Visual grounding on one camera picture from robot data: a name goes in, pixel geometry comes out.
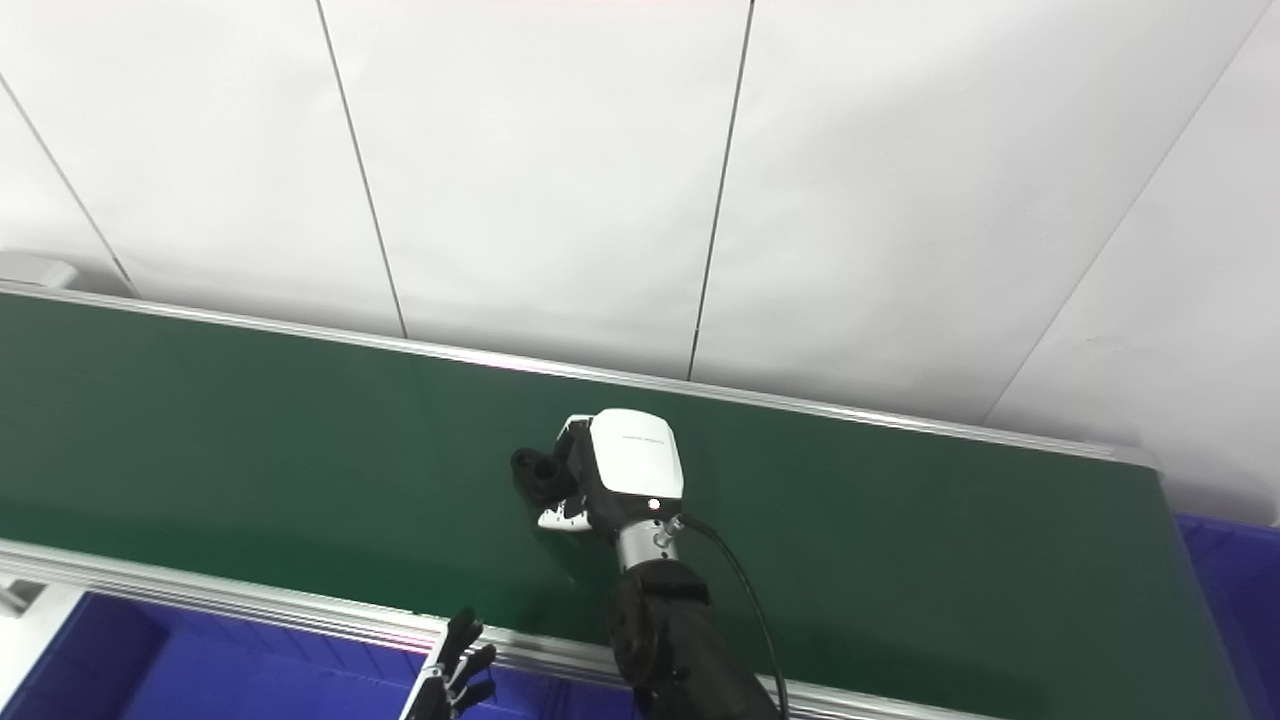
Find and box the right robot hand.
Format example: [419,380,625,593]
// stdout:
[538,408,686,533]

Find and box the white box behind conveyor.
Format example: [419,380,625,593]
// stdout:
[0,250,81,293]

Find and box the green conveyor belt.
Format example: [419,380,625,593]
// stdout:
[0,280,1163,720]
[0,292,1251,720]

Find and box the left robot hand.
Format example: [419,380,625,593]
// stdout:
[400,607,498,720]

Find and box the blue plastic bin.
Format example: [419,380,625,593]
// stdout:
[1175,513,1280,720]
[0,590,626,720]

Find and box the black plastic part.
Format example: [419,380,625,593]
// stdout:
[510,447,582,507]

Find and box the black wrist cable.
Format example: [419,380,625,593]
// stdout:
[668,512,793,720]

